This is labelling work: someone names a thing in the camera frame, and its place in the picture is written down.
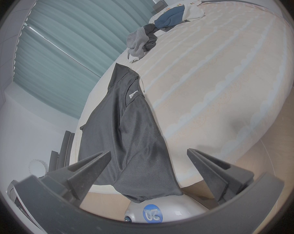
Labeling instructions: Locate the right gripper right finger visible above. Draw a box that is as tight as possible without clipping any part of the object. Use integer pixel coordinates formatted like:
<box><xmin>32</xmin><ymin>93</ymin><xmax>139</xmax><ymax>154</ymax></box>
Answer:
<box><xmin>187</xmin><ymin>148</ymin><xmax>255</xmax><ymax>206</ymax></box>

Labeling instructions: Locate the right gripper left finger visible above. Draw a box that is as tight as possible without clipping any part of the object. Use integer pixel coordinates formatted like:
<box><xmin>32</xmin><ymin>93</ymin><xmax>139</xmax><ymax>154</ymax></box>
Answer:
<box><xmin>43</xmin><ymin>151</ymin><xmax>112</xmax><ymax>202</ymax></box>

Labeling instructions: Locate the black T-shirt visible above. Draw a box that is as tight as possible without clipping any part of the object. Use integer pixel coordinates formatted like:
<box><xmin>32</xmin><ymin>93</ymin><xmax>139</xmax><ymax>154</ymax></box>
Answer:
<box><xmin>78</xmin><ymin>63</ymin><xmax>184</xmax><ymax>203</ymax></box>

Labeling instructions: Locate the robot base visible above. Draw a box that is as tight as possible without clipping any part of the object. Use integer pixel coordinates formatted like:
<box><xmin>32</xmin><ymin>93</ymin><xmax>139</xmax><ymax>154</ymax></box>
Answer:
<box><xmin>124</xmin><ymin>195</ymin><xmax>209</xmax><ymax>224</ymax></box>

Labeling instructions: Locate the bed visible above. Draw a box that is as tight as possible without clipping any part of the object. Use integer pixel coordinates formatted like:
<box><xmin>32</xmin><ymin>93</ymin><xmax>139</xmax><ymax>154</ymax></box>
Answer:
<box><xmin>73</xmin><ymin>0</ymin><xmax>294</xmax><ymax>197</ymax></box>

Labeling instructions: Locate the pile of clothes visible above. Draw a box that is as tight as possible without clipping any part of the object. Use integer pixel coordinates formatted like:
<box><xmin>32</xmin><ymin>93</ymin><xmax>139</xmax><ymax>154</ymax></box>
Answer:
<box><xmin>126</xmin><ymin>4</ymin><xmax>206</xmax><ymax>63</ymax></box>

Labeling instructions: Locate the black chest of drawers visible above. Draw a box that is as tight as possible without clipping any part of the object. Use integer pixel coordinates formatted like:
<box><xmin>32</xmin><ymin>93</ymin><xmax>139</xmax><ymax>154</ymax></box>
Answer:
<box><xmin>49</xmin><ymin>130</ymin><xmax>75</xmax><ymax>175</ymax></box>

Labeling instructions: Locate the round white mirror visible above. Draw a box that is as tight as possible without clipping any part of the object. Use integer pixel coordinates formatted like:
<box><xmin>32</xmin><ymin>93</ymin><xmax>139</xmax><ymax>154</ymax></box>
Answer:
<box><xmin>28</xmin><ymin>158</ymin><xmax>47</xmax><ymax>178</ymax></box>

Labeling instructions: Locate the blue-green curtain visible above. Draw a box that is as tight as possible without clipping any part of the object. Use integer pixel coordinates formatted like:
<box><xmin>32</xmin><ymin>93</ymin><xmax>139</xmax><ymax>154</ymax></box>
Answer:
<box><xmin>13</xmin><ymin>25</ymin><xmax>102</xmax><ymax>119</ymax></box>
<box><xmin>25</xmin><ymin>0</ymin><xmax>158</xmax><ymax>78</ymax></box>

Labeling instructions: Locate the white printed pillow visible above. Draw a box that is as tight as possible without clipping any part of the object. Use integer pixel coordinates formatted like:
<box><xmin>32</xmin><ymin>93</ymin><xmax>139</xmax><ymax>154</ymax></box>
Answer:
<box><xmin>149</xmin><ymin>0</ymin><xmax>203</xmax><ymax>24</ymax></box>

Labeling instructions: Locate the grey bedside table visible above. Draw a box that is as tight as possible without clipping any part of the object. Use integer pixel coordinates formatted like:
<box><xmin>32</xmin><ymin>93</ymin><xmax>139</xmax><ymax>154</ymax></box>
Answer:
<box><xmin>152</xmin><ymin>1</ymin><xmax>166</xmax><ymax>13</ymax></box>

